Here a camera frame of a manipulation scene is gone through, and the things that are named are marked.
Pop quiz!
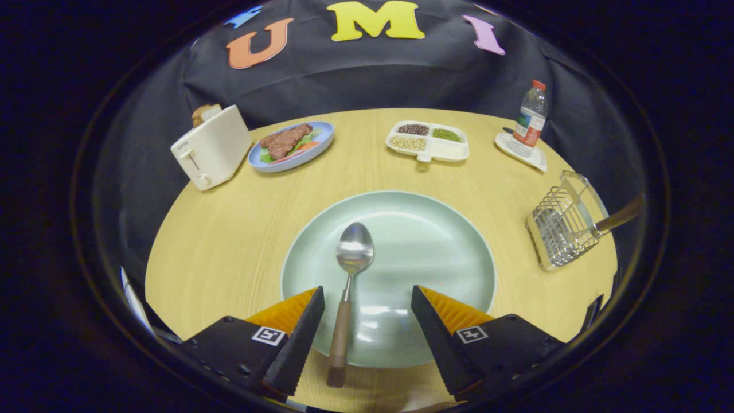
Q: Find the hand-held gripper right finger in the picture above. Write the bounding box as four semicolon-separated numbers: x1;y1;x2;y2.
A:
411;285;568;402

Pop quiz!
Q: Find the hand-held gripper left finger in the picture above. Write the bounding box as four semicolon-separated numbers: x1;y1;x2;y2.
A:
181;286;326;402

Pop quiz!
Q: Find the metal spoon wooden handle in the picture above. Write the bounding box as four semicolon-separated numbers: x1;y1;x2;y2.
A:
327;222;375;388

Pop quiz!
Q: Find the metal fork wooden handle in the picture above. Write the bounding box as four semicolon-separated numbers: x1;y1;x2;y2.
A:
594;194;646;236

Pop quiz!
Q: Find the pale green plate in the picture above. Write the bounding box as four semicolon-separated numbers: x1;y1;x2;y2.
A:
280;190;497;369

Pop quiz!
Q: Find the white flat sheet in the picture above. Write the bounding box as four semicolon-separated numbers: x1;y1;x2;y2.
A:
119;267;155;333

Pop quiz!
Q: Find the white divided tray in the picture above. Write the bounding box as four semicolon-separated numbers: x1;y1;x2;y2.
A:
385;120;470;163

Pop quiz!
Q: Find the blue plate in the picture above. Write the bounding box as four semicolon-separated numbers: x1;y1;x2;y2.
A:
248;121;335;173

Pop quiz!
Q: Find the pile of yellow soybeans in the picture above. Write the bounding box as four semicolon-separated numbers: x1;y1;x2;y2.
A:
389;135;427;152

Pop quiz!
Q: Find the brown steak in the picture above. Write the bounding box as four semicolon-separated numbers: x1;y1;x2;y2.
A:
260;123;314;161

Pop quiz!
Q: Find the white square coaster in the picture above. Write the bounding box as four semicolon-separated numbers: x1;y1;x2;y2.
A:
495;131;548;173

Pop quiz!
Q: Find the green lettuce garnish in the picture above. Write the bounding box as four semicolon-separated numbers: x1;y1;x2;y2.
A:
259;129;323;165

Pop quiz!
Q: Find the white toaster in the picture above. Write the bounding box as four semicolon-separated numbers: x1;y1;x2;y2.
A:
170;105;253;192

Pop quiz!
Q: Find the clear water bottle red cap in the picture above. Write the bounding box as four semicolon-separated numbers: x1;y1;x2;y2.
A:
510;80;549;158

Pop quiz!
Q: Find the toasted bread slice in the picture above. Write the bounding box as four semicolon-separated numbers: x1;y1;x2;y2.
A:
192;104;222;128

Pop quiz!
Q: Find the metal wire basket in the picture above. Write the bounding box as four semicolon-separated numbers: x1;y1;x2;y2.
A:
526;170;610;272

